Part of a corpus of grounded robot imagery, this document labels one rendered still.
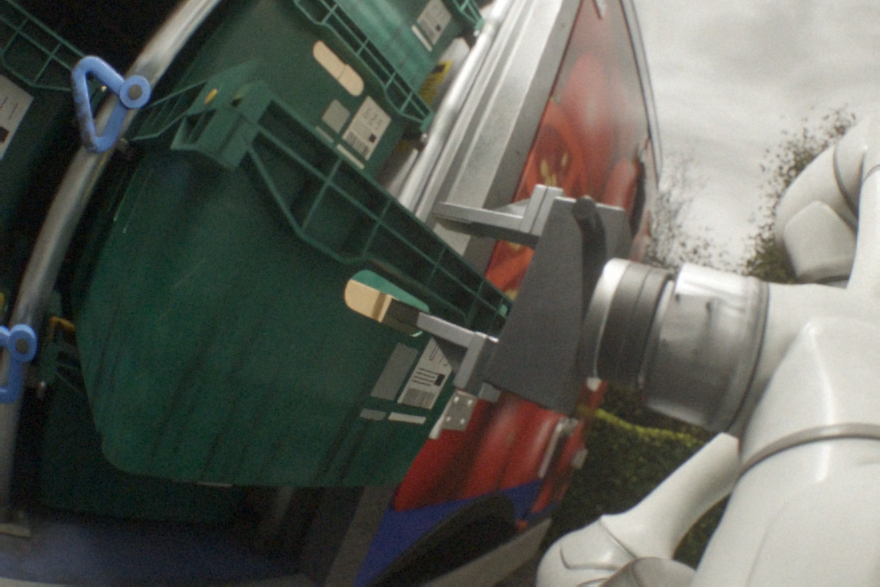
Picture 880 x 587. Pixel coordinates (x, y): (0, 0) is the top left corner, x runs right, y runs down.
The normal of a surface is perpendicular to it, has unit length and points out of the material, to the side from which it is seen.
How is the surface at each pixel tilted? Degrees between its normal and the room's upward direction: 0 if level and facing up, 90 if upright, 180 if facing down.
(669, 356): 113
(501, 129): 90
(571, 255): 90
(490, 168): 90
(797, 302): 58
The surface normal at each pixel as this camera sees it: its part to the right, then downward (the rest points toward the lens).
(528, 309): -0.49, -0.40
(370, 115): 0.76, 0.25
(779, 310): -0.33, -0.75
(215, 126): 0.20, -0.13
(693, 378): -0.63, 0.18
